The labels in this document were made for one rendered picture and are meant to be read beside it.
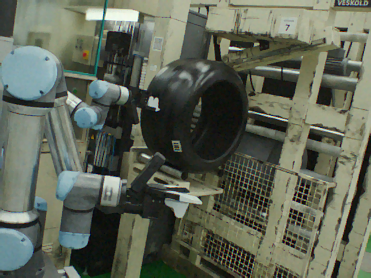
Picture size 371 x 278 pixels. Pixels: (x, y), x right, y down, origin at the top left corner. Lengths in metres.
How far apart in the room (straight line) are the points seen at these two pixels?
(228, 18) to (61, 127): 1.37
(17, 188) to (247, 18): 1.52
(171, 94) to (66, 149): 0.80
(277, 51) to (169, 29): 0.58
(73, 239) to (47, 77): 0.40
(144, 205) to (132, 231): 1.34
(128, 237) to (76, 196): 1.39
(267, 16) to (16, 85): 1.44
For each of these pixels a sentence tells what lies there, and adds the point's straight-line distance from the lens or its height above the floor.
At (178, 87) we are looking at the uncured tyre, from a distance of 1.77.
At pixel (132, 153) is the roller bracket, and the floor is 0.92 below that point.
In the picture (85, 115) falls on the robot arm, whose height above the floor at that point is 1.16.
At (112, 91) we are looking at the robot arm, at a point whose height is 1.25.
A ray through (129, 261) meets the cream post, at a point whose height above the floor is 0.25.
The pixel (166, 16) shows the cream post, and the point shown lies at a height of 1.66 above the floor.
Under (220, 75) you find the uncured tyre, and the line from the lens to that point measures 1.88.
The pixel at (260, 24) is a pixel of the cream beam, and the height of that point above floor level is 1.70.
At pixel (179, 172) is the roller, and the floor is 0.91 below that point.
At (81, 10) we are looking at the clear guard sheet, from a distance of 2.19.
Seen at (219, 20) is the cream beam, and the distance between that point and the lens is 2.25.
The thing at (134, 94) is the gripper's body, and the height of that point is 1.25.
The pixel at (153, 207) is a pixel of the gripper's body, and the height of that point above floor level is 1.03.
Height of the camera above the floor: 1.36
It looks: 9 degrees down
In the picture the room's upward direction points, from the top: 11 degrees clockwise
